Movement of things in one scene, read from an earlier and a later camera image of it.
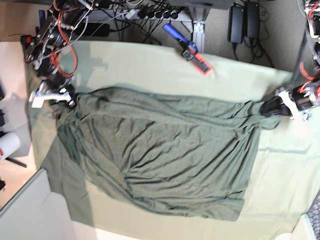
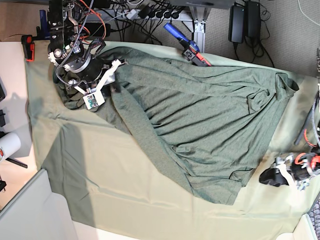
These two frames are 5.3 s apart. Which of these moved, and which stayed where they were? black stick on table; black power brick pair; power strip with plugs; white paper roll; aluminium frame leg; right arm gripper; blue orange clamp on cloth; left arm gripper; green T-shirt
Moved: right arm gripper; green T-shirt; left arm gripper
Stayed: aluminium frame leg; black stick on table; blue orange clamp on cloth; white paper roll; black power brick pair; power strip with plugs
